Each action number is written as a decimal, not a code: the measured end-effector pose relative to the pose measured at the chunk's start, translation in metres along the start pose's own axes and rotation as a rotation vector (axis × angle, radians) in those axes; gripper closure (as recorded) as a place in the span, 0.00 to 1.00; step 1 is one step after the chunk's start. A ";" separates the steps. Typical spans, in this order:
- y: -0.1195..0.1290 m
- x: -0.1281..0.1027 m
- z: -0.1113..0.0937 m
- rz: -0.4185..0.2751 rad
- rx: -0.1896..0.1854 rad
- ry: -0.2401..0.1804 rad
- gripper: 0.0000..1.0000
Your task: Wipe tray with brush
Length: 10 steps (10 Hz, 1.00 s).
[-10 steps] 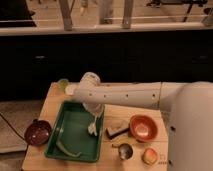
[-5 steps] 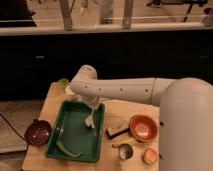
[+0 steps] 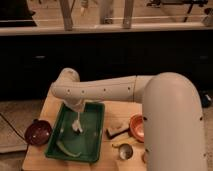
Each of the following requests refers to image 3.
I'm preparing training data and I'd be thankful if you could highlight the white handled dish brush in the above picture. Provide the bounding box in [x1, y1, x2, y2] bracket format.
[72, 113, 83, 133]

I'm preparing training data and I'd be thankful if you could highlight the green plastic tray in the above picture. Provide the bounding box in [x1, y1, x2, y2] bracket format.
[45, 102, 105, 163]

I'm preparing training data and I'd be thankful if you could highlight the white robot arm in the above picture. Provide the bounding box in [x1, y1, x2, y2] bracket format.
[51, 68, 207, 171]

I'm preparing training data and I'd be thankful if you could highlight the black wooden scrub brush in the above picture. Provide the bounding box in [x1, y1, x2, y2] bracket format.
[106, 123, 129, 139]

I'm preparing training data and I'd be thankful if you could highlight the dark red bowl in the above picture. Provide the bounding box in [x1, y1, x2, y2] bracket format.
[24, 120, 52, 146]

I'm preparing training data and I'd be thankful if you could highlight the yellow banana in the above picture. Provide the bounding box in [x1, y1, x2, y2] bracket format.
[112, 138, 138, 148]

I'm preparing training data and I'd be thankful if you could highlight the orange bowl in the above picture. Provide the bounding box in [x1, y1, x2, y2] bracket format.
[129, 114, 144, 142]

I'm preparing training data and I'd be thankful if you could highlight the wooden table board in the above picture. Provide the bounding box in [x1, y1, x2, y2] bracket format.
[21, 81, 148, 171]

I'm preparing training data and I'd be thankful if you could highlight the small metal cup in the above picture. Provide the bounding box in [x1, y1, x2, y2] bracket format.
[118, 143, 133, 160]

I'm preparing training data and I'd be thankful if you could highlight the black cable left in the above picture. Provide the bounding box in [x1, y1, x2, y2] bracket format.
[0, 112, 28, 144]

